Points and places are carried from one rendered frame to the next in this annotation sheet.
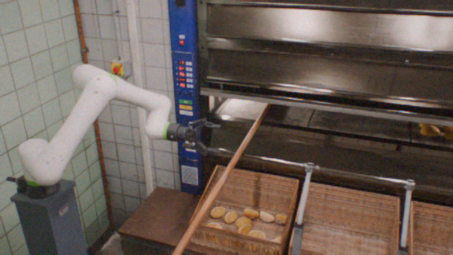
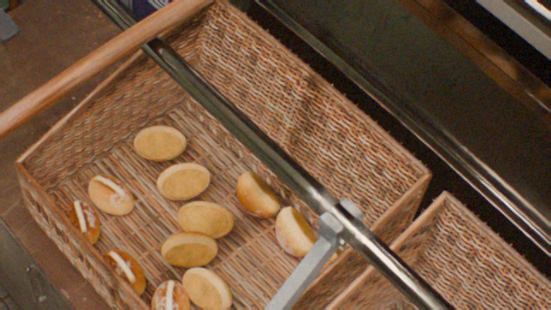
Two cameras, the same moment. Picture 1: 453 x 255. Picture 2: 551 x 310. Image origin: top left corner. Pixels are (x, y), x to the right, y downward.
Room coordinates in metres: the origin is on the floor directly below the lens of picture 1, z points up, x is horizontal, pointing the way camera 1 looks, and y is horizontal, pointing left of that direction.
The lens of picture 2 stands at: (1.14, -0.69, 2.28)
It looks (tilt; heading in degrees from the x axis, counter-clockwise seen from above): 53 degrees down; 26
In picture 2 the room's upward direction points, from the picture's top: 3 degrees clockwise
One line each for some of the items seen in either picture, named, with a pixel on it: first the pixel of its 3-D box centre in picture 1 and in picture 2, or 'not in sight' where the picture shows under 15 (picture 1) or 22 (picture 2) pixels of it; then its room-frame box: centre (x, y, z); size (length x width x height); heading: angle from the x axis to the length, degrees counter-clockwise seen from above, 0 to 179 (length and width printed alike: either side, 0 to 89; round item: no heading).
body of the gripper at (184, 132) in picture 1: (188, 134); not in sight; (1.89, 0.17, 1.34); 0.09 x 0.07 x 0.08; 70
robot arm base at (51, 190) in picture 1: (32, 182); not in sight; (1.64, 0.89, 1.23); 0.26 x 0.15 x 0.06; 70
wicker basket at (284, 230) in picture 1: (245, 210); (210, 193); (2.08, -0.13, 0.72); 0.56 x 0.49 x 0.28; 70
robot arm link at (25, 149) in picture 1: (37, 161); not in sight; (1.62, 0.83, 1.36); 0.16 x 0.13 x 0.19; 38
